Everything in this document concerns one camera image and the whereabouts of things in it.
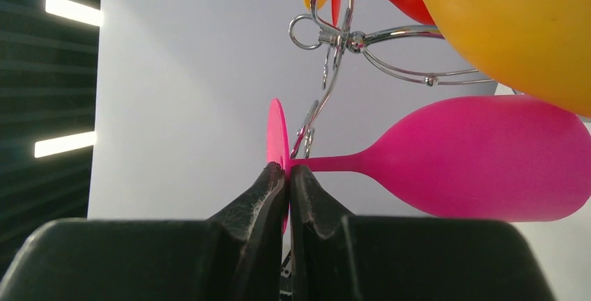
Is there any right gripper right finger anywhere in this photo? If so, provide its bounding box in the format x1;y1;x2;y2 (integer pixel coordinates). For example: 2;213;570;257
290;166;554;300

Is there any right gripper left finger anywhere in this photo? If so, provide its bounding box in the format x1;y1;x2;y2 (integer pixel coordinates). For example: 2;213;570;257
1;162;287;300

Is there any magenta wine glass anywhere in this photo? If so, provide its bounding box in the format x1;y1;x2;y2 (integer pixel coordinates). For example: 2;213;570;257
266;95;590;222

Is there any chrome wine glass rack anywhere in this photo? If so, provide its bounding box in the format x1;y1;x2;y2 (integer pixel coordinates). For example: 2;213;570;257
289;0;488;157

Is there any yellow wine glass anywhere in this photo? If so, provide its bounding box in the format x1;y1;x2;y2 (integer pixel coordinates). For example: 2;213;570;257
302;0;591;119

